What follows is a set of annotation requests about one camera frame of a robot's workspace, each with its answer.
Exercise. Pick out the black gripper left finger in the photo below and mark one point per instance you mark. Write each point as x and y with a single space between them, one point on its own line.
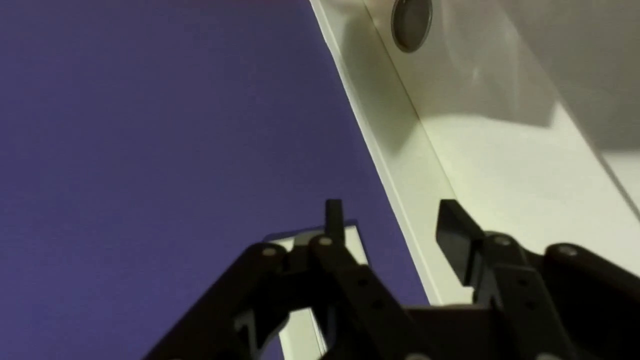
361 300

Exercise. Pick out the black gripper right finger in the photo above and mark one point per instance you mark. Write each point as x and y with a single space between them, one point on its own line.
552 300

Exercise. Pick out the plain white door with holes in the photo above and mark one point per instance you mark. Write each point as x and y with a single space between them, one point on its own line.
507 186

